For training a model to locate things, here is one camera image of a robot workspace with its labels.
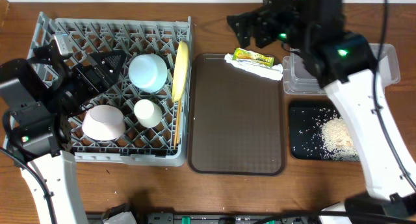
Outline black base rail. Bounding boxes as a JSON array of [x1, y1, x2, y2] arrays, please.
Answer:
[[86, 203, 326, 224]]

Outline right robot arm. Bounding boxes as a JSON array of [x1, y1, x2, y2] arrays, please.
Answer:
[[227, 0, 415, 223]]

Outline rice and food scraps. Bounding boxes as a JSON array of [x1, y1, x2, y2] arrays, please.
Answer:
[[294, 108, 360, 162]]

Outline brown serving tray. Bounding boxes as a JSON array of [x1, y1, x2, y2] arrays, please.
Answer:
[[187, 53, 287, 176]]

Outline wooden chopstick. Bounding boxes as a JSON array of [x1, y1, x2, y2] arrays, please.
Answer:
[[175, 101, 182, 145], [174, 101, 181, 150]]

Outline light blue bowl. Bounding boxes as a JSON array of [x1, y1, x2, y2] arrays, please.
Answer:
[[128, 54, 168, 93]]

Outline cream cup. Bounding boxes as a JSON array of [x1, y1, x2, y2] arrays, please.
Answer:
[[133, 99, 163, 128]]

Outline clear plastic bin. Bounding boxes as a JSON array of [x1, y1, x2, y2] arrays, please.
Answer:
[[282, 44, 401, 95]]

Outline yellow plate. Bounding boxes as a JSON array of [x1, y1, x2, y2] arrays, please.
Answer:
[[172, 41, 189, 103]]

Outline green yellow snack wrapper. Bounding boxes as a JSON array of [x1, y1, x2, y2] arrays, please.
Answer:
[[232, 48, 274, 68]]

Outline black waste tray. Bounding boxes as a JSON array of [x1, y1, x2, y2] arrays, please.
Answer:
[[289, 100, 359, 162]]

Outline grey dishwasher rack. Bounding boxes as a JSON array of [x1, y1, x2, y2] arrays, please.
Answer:
[[31, 14, 192, 166]]

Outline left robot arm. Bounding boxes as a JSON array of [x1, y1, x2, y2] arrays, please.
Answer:
[[1, 42, 127, 223]]

